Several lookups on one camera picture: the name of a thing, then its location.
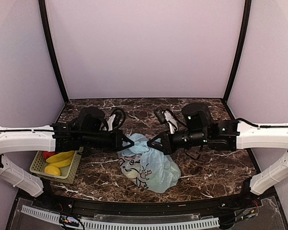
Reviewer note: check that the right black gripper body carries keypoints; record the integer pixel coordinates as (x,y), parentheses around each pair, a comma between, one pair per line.
(169,148)

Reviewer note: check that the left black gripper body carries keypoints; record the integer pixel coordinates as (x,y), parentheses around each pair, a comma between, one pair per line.
(115,145)

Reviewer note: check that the light blue plastic bag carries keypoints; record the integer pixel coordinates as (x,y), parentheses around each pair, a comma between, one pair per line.
(157,172)

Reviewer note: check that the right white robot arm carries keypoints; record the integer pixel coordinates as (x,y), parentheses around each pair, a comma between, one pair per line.
(227,135)

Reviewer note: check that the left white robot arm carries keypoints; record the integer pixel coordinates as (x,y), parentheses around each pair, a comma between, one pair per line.
(89,129)

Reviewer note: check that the green fruit in bag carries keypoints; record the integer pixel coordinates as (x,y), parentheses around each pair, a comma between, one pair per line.
(131,174)

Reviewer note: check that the lower yellow banana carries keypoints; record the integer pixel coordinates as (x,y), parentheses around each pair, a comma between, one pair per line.
(60,162)

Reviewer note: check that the yellow banana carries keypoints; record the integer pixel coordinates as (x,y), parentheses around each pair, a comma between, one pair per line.
(60,157)
(60,162)

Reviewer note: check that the green perforated plastic basket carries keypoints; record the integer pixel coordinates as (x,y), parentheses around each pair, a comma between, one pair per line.
(61,168)

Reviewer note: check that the upper yellow banana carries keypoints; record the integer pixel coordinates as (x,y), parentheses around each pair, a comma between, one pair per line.
(60,157)

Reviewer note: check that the yellow lemon in basket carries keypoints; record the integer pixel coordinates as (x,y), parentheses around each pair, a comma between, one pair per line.
(52,170)

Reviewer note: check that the red apple left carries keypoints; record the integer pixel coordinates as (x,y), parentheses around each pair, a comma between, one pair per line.
(46,154)

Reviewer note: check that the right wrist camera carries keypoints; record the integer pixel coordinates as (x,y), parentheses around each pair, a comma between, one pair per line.
(165,117)

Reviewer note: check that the black front table rail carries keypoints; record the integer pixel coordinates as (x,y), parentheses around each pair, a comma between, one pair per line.
(224,207)

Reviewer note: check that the white slotted cable duct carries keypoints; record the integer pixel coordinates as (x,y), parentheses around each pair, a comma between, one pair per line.
(112,222)

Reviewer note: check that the left black frame post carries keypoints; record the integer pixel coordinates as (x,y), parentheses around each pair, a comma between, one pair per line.
(51,49)

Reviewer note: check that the black frame post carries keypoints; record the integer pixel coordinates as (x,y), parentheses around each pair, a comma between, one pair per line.
(51,49)
(239,49)

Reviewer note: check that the right black frame post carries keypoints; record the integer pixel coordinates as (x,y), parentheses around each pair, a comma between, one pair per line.
(239,49)

